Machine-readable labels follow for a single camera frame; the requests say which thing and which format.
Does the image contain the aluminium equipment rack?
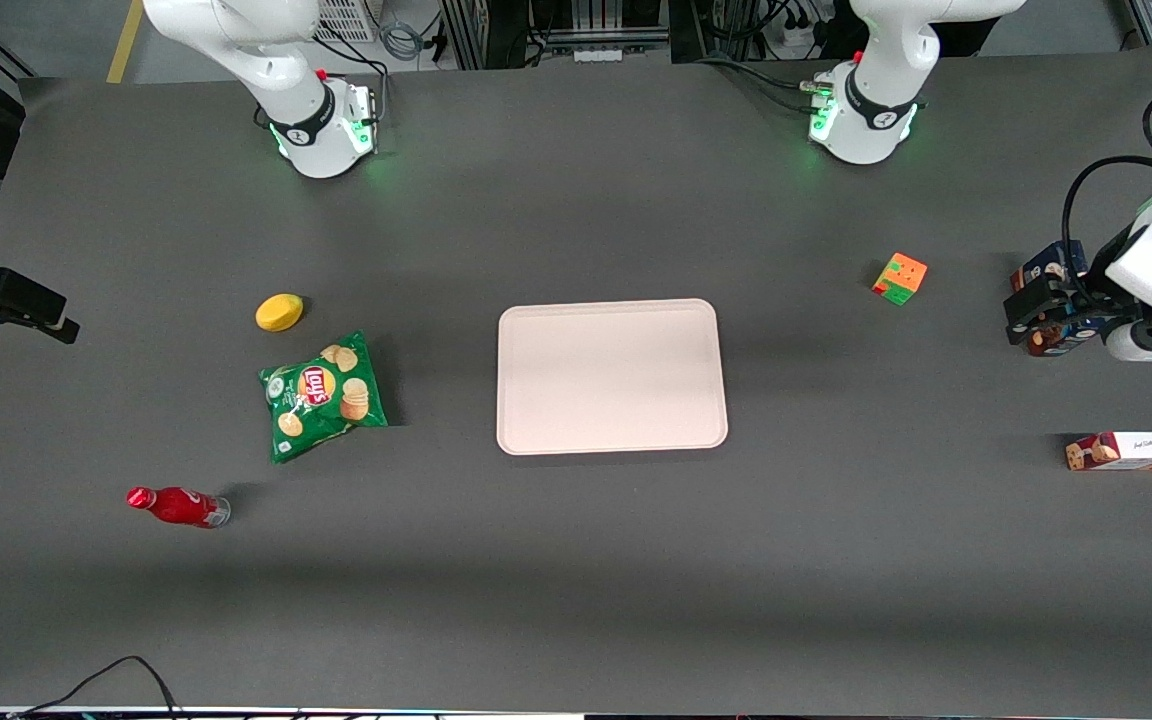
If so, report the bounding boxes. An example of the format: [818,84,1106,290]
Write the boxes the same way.
[441,0,672,71]

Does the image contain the orange green puzzle cube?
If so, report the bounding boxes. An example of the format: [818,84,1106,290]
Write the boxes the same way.
[872,251,929,307]

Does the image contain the grey coiled cable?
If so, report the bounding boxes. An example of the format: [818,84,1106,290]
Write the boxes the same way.
[379,0,429,63]

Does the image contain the pale pink plastic tray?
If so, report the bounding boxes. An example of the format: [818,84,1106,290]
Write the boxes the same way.
[496,298,729,457]

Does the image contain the yellow lemon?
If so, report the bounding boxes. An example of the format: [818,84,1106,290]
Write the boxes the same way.
[255,293,305,333]

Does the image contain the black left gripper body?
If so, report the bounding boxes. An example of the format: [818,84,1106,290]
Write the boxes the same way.
[1064,225,1147,331]

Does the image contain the green potato chips bag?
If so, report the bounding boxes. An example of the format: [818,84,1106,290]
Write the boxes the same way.
[258,330,389,464]

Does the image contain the black arm base cables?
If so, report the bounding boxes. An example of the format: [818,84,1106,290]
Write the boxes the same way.
[696,55,829,117]
[314,25,390,129]

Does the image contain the red tartan cookie box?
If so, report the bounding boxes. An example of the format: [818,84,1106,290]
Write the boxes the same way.
[1065,431,1152,472]

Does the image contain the red cola bottle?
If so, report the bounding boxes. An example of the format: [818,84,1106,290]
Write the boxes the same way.
[126,486,232,529]

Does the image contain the black arm wrist cable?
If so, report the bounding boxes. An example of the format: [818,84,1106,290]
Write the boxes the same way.
[1061,90,1152,291]

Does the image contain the blue chocolate cookie box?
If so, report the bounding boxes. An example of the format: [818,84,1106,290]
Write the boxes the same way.
[1011,240,1107,358]

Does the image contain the white vented box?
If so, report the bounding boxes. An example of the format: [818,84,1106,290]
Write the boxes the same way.
[314,0,379,43]

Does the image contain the yellow floor tape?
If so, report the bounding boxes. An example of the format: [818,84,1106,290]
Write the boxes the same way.
[106,0,145,85]

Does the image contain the thin black table cable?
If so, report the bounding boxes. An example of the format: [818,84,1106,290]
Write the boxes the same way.
[6,655,182,720]

